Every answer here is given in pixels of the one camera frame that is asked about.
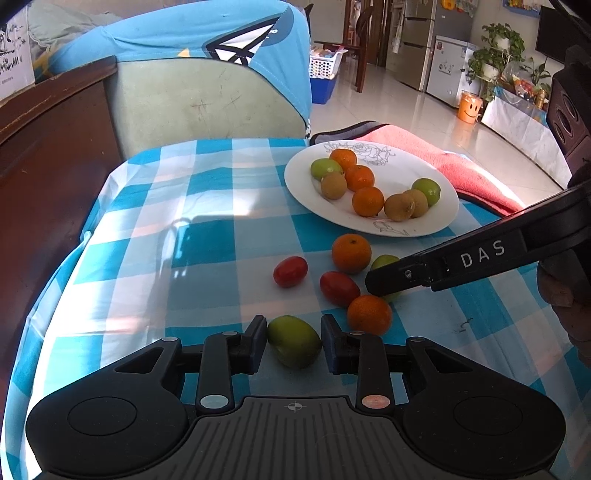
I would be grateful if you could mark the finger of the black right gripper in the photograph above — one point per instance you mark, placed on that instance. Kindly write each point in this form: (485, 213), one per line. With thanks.
(406, 276)

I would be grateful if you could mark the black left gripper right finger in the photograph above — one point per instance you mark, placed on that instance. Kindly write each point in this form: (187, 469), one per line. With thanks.
(363, 355)

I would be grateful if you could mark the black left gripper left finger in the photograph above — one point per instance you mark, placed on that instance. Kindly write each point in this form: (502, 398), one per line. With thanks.
(223, 356)

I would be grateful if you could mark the green jujube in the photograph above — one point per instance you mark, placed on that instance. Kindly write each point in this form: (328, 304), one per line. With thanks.
(294, 342)
(323, 167)
(430, 188)
(381, 261)

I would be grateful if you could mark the orange tangerine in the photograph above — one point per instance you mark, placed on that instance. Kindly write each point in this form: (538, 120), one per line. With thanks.
(358, 177)
(370, 314)
(351, 253)
(368, 202)
(346, 158)

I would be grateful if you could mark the brown longan fruit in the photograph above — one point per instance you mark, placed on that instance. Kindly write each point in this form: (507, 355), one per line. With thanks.
(420, 202)
(399, 207)
(334, 186)

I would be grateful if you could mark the red cherry tomato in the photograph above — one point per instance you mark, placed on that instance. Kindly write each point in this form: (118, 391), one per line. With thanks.
(339, 289)
(290, 272)

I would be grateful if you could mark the right hand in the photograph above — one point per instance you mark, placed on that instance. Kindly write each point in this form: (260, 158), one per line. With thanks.
(564, 286)

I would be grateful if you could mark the pink towel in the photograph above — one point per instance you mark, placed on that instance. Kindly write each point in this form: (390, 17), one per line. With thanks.
(471, 181)

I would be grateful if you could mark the white floral plate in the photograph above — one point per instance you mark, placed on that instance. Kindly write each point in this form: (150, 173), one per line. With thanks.
(395, 172)

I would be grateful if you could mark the low tv stand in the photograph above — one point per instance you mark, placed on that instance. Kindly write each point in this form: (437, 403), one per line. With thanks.
(524, 126)

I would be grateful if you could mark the blue checkered tablecloth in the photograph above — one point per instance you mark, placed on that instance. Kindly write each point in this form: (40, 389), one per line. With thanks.
(183, 240)

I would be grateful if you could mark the green jujube on plate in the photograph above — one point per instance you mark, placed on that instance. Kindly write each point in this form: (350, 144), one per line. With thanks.
(323, 167)

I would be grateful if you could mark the orange smiley bucket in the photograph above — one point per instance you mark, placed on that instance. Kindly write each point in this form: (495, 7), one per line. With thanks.
(469, 107)

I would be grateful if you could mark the potted green plant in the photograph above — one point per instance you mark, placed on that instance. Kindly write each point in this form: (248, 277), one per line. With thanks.
(501, 46)

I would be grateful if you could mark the white small fridge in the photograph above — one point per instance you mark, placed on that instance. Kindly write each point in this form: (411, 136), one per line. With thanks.
(448, 75)

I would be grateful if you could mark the black television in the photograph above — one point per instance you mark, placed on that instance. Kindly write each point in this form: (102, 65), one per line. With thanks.
(553, 37)

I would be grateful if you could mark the blue plastic bin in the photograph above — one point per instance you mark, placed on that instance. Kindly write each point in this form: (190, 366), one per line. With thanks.
(321, 90)

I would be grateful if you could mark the white plastic basket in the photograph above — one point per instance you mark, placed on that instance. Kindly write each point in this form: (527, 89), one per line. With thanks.
(324, 62)

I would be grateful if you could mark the silver refrigerator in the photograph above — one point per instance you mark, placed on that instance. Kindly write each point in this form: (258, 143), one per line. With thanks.
(415, 26)

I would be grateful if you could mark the wooden chair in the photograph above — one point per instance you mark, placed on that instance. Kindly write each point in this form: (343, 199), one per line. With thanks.
(363, 26)

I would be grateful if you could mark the brown wooden cabinet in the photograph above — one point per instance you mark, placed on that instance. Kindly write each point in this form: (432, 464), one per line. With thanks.
(57, 147)

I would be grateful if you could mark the white milk carton box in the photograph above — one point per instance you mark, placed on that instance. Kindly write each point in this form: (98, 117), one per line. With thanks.
(16, 71)

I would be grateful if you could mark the green blanket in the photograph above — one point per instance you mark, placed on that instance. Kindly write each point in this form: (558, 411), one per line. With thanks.
(51, 26)

